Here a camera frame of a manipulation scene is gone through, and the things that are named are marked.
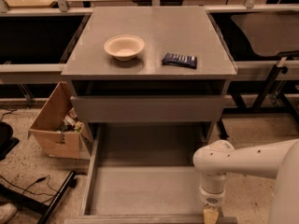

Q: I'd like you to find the grey drawer cabinet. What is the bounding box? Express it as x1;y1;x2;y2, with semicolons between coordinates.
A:
63;7;236;144

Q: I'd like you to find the grey metal rail frame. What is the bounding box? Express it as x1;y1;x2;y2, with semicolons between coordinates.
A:
0;3;299;86

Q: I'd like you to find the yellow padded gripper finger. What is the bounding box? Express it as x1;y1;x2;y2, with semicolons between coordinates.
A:
203;206;219;224

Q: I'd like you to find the grey top drawer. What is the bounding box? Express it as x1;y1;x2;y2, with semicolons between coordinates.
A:
71;96;224;123

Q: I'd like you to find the dark blue snack packet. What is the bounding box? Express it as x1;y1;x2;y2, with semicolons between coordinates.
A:
162;53;197;69

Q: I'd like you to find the white shoe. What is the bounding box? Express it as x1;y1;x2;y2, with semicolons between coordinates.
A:
0;203;17;224

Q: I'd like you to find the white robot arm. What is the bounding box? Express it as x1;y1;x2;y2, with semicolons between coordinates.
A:
192;139;299;224

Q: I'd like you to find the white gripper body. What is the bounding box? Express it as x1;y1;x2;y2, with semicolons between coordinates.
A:
199;174;226;207

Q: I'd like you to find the black chair base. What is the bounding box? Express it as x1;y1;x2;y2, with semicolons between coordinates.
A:
0;122;20;161

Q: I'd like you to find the black stand leg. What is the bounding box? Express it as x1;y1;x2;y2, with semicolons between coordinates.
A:
0;171;77;224

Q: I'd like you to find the brown cardboard box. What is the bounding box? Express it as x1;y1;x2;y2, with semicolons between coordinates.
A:
28;82;92;160

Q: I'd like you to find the beige paper bowl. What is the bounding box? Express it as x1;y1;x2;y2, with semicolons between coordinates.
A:
104;35;145;61

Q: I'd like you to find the grey drawer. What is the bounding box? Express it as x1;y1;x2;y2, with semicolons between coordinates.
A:
71;96;224;123
64;122;239;224

